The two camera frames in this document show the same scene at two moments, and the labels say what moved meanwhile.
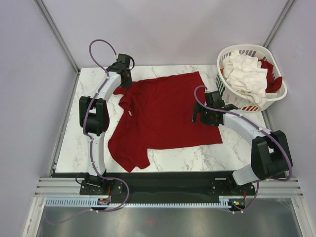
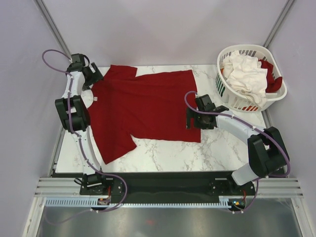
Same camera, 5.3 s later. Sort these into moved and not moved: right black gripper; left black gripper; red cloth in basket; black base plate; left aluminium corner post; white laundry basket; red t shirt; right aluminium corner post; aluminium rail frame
Moved: right black gripper; left black gripper; red t shirt
Not moved: white laundry basket; left aluminium corner post; aluminium rail frame; right aluminium corner post; black base plate; red cloth in basket
